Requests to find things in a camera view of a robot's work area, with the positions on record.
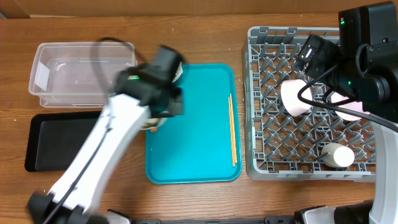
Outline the cream plastic cup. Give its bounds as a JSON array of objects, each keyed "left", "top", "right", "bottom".
[{"left": 321, "top": 142, "right": 354, "bottom": 168}]

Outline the clear plastic bin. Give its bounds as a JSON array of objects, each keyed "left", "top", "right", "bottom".
[{"left": 29, "top": 42, "right": 137, "bottom": 108}]

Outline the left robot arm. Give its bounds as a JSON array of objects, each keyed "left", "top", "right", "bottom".
[{"left": 27, "top": 65, "right": 182, "bottom": 224}]

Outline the pink bowl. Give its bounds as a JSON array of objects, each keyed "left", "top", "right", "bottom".
[{"left": 280, "top": 79, "right": 312, "bottom": 116}]

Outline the grey dishwasher rack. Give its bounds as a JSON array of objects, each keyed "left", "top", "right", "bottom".
[{"left": 242, "top": 26, "right": 376, "bottom": 182}]

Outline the wooden chopstick left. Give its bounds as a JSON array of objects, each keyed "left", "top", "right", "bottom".
[{"left": 228, "top": 94, "right": 236, "bottom": 167}]

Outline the teal serving tray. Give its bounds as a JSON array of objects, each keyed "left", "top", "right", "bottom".
[{"left": 146, "top": 63, "right": 242, "bottom": 184}]

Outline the wooden chopstick right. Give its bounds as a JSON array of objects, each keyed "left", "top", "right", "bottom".
[{"left": 231, "top": 96, "right": 238, "bottom": 166}]

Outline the crumpled white tissue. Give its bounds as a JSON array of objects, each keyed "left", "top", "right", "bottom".
[{"left": 172, "top": 62, "right": 183, "bottom": 83}]

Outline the large pink plate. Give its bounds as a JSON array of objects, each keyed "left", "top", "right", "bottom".
[{"left": 330, "top": 93, "right": 370, "bottom": 121}]

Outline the white bowl with food scraps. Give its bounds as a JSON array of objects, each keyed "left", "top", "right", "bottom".
[{"left": 141, "top": 118, "right": 167, "bottom": 130}]

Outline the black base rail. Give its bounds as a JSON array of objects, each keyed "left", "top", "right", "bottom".
[{"left": 131, "top": 215, "right": 298, "bottom": 224}]

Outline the black plastic tray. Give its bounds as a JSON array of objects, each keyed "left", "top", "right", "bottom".
[{"left": 24, "top": 111, "right": 100, "bottom": 172}]

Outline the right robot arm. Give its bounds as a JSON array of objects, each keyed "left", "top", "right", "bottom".
[{"left": 293, "top": 1, "right": 397, "bottom": 223}]

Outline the wooden chopstick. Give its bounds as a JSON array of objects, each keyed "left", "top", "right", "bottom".
[
  {"left": 231, "top": 96, "right": 238, "bottom": 166},
  {"left": 228, "top": 94, "right": 236, "bottom": 167}
]

